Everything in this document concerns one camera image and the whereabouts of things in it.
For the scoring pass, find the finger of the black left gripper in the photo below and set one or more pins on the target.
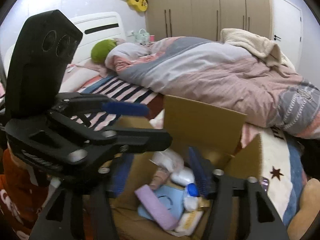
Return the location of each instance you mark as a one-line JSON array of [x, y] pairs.
[[62, 147], [68, 105]]

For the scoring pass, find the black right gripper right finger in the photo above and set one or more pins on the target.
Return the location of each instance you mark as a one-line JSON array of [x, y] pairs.
[[240, 208]]

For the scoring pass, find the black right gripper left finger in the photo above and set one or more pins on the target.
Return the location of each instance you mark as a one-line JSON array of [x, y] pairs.
[[63, 216]]

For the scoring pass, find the white earbuds case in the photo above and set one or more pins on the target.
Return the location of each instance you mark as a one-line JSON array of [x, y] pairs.
[[183, 177]]

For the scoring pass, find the pink tube with clear cap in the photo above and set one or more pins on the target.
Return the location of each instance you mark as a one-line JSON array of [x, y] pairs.
[[159, 178]]

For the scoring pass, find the purple rectangular box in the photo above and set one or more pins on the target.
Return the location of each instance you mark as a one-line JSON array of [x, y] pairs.
[[156, 209]]

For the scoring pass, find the white bottle blue cap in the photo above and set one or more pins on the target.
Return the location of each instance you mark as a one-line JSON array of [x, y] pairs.
[[190, 197]]

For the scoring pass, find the white yellow packet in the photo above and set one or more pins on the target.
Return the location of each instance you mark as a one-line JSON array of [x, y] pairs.
[[188, 222]]

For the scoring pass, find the light blue flat box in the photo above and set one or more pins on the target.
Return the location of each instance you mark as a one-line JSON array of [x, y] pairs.
[[170, 197]]

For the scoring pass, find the cardboard box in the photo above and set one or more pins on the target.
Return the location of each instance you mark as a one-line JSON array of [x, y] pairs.
[[129, 223]]

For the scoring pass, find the white headboard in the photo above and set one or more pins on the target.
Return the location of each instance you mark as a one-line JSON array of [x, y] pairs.
[[48, 41]]

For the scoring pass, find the green pillow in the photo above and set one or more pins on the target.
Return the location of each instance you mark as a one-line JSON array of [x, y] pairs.
[[101, 50]]

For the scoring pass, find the striped fleece blanket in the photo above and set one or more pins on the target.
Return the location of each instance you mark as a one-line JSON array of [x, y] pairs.
[[223, 137]]

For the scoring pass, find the brown plush toy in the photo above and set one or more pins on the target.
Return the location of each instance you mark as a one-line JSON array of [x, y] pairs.
[[308, 211]]

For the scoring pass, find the mint green bag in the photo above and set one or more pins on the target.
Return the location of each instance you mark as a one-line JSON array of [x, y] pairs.
[[142, 37]]

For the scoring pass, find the pink grey quilt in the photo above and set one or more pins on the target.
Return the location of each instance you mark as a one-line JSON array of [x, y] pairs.
[[222, 75]]

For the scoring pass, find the cream towel blanket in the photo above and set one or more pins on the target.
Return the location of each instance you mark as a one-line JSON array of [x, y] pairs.
[[261, 47]]

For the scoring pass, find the beige wardrobe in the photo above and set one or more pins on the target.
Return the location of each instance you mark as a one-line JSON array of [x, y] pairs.
[[206, 18]]

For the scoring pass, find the white door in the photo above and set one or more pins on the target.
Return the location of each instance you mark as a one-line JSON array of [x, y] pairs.
[[288, 29]]

